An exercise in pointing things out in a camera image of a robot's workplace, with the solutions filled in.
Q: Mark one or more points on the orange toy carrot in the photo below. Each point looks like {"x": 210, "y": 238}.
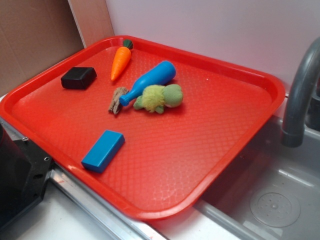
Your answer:
{"x": 121, "y": 59}

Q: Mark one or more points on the red plastic tray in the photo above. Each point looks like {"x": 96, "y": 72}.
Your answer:
{"x": 167, "y": 160}

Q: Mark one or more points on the green plush turtle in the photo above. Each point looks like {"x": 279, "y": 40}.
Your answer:
{"x": 155, "y": 98}

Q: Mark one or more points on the blue toy bottle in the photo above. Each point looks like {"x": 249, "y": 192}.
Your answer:
{"x": 161, "y": 74}

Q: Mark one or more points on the small brown wood piece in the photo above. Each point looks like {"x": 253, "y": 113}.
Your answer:
{"x": 115, "y": 105}

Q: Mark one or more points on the blue rectangular block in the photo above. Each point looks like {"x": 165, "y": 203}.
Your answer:
{"x": 103, "y": 151}

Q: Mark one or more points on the black rectangular block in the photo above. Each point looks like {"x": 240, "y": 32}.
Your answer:
{"x": 78, "y": 78}

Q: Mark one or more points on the grey toy sink basin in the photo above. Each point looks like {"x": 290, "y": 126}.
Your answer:
{"x": 268, "y": 192}

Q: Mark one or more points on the brown cardboard panel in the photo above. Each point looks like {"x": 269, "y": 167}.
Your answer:
{"x": 37, "y": 34}

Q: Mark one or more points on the grey toy faucet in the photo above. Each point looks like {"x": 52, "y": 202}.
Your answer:
{"x": 300, "y": 95}

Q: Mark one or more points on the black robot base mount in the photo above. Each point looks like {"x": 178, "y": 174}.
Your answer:
{"x": 24, "y": 172}

